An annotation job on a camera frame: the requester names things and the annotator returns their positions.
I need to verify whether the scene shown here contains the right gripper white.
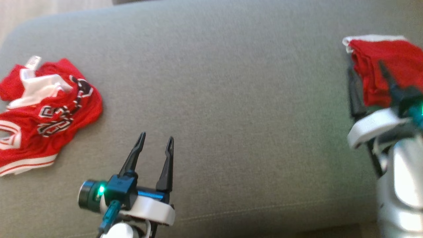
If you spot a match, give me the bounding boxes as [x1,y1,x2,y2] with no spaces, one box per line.
[347,60,410,150]

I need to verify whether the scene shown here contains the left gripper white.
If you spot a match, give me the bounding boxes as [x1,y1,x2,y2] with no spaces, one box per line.
[99,132,175,227]

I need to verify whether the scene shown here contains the red shorts with white trim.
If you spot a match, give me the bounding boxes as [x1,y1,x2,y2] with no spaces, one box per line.
[342,34,423,108]

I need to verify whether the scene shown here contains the red basketball jersey white trim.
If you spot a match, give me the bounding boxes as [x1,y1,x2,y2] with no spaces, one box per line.
[0,56,103,177]

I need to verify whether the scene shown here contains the large grey sofa seat cushion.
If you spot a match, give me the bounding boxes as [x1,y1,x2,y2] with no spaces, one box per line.
[0,0,423,238]

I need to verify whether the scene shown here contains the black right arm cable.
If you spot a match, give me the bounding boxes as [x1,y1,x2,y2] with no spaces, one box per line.
[365,137,385,179]

